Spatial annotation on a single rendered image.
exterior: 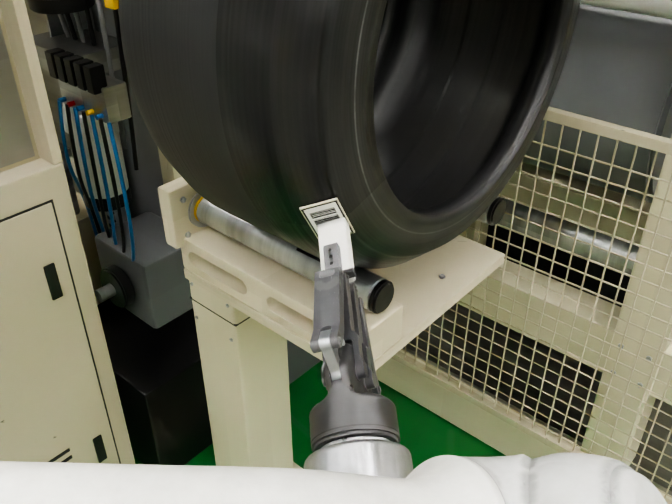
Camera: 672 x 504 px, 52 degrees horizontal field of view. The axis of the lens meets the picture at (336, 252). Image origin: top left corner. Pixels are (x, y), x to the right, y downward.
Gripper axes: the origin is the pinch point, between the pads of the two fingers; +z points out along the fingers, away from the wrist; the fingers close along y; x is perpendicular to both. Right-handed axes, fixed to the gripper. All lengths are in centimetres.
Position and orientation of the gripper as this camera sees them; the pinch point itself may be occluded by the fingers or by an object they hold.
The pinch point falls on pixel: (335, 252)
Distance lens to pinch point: 68.8
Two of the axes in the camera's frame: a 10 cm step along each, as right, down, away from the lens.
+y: 3.3, 5.2, 7.9
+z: -0.8, -8.2, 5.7
